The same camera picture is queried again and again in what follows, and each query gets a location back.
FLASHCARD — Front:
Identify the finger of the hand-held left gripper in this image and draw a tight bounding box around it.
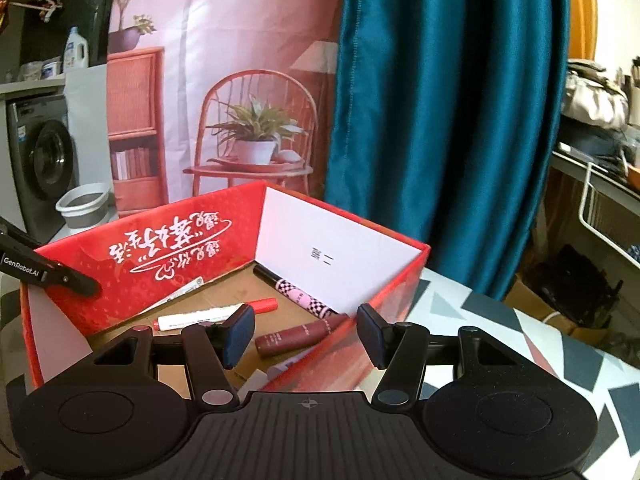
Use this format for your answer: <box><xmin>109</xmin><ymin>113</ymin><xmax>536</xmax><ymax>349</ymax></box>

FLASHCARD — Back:
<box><xmin>45</xmin><ymin>262</ymin><xmax>101</xmax><ymax>298</ymax></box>

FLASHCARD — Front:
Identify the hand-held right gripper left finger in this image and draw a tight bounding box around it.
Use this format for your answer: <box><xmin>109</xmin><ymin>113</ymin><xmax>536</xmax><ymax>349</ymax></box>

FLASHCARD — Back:
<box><xmin>92</xmin><ymin>304</ymin><xmax>257</xmax><ymax>406</ymax></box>

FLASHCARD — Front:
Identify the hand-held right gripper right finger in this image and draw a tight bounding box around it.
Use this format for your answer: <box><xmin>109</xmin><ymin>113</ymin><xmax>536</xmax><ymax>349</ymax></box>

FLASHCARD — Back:
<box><xmin>356</xmin><ymin>304</ymin><xmax>521</xmax><ymax>407</ymax></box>

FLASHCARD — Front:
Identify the white marker with red cap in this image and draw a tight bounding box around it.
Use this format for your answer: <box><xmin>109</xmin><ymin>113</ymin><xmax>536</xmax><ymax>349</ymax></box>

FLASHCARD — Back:
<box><xmin>152</xmin><ymin>297</ymin><xmax>278</xmax><ymax>333</ymax></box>

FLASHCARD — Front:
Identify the red cardboard box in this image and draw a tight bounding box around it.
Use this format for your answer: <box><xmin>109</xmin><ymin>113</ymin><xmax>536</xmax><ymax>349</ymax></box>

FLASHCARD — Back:
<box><xmin>20</xmin><ymin>181</ymin><xmax>432</xmax><ymax>396</ymax></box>

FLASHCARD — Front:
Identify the dark red lipstick tube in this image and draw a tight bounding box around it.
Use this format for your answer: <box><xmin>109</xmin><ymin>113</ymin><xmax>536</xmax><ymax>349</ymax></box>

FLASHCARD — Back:
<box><xmin>255</xmin><ymin>312</ymin><xmax>351</xmax><ymax>359</ymax></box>

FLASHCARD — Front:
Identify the pink checkered pen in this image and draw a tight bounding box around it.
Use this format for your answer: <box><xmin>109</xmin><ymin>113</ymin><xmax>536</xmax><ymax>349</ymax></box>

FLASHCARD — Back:
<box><xmin>252</xmin><ymin>265</ymin><xmax>341</xmax><ymax>321</ymax></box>

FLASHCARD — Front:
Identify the small white box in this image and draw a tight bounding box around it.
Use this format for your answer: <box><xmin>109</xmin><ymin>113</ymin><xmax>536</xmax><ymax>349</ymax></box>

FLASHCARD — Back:
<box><xmin>234</xmin><ymin>369</ymin><xmax>271</xmax><ymax>392</ymax></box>

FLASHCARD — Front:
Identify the grey plastic bucket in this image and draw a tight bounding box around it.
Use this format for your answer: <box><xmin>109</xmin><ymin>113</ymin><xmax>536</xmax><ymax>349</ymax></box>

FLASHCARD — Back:
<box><xmin>55</xmin><ymin>182</ymin><xmax>112</xmax><ymax>231</ymax></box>

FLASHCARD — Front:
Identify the white flat packet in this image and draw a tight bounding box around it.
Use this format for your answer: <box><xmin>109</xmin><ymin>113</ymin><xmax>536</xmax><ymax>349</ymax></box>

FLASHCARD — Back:
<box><xmin>147</xmin><ymin>276</ymin><xmax>205</xmax><ymax>313</ymax></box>

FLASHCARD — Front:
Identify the grey washing machine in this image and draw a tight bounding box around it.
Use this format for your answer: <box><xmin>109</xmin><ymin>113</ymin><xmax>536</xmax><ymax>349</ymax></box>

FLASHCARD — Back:
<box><xmin>5</xmin><ymin>92</ymin><xmax>78</xmax><ymax>241</ymax></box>

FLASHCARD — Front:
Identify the geometric patterned tablecloth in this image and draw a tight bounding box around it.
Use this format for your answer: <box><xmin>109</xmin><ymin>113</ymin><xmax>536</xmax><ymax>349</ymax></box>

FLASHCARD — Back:
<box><xmin>0</xmin><ymin>265</ymin><xmax>640</xmax><ymax>480</ymax></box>

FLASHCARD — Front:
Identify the brown cardboard box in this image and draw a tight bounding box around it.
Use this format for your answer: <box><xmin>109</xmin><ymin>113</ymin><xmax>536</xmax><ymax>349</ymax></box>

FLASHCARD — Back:
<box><xmin>502</xmin><ymin>272</ymin><xmax>611</xmax><ymax>346</ymax></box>

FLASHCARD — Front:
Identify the black bag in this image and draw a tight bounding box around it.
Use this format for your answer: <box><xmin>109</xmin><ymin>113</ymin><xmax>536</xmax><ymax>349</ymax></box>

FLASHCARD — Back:
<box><xmin>530</xmin><ymin>245</ymin><xmax>623</xmax><ymax>328</ymax></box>

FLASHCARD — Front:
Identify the white detergent bottle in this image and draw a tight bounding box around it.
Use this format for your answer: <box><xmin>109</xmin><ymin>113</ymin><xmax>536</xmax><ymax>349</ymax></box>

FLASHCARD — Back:
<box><xmin>62</xmin><ymin>26</ymin><xmax>90</xmax><ymax>72</ymax></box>

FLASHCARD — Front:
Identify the teal blue curtain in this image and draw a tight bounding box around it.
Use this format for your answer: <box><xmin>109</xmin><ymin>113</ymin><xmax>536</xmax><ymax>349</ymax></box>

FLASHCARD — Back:
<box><xmin>322</xmin><ymin>0</ymin><xmax>571</xmax><ymax>301</ymax></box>

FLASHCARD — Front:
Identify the grey cluttered desk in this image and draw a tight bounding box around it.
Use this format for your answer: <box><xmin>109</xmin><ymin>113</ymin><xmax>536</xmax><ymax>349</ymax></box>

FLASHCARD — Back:
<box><xmin>550</xmin><ymin>150</ymin><xmax>640</xmax><ymax>271</ymax></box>

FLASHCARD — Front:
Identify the printed room scene backdrop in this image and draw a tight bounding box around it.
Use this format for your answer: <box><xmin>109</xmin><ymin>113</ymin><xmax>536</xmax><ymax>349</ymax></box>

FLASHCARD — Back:
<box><xmin>106</xmin><ymin>0</ymin><xmax>346</xmax><ymax>221</ymax></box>

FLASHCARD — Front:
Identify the dark grey pouch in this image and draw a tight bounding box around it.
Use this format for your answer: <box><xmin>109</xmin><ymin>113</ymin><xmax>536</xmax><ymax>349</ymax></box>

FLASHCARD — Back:
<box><xmin>555</xmin><ymin>122</ymin><xmax>631</xmax><ymax>161</ymax></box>

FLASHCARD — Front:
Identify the white wire basket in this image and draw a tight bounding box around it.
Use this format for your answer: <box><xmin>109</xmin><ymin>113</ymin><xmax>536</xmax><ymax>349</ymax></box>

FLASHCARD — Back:
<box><xmin>577</xmin><ymin>162</ymin><xmax>640</xmax><ymax>266</ymax></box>

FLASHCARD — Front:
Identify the white drawstring bag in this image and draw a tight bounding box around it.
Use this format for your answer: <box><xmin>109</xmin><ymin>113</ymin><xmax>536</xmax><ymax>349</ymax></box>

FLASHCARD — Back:
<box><xmin>562</xmin><ymin>60</ymin><xmax>630</xmax><ymax>128</ymax></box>

